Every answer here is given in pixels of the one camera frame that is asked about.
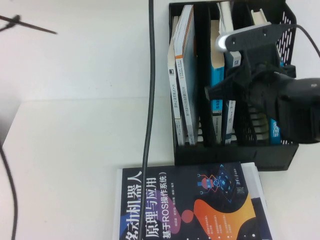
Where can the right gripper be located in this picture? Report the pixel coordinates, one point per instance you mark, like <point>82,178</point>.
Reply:
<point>265,85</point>

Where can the blue paperback yellowed pages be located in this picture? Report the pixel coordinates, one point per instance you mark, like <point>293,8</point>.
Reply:
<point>215,75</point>

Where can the white car suspension book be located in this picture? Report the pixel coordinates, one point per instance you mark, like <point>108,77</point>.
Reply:
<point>229,120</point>

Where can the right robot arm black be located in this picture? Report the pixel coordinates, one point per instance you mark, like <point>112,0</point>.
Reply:
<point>300,107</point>

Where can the white book orange trim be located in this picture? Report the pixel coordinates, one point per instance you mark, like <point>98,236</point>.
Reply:
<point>187,75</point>

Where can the thin white spine book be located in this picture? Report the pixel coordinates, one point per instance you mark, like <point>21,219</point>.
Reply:
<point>172,100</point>

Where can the blue hardcover mechanical design book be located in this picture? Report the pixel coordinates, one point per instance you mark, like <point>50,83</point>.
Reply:
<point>275,132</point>

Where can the black plastic book stand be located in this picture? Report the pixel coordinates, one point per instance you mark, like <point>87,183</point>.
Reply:
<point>200,155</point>

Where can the dark navy robot book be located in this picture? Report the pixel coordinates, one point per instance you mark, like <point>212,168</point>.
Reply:
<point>175,225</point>

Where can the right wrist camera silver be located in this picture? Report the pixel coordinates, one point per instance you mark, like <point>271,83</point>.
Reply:
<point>250,37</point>

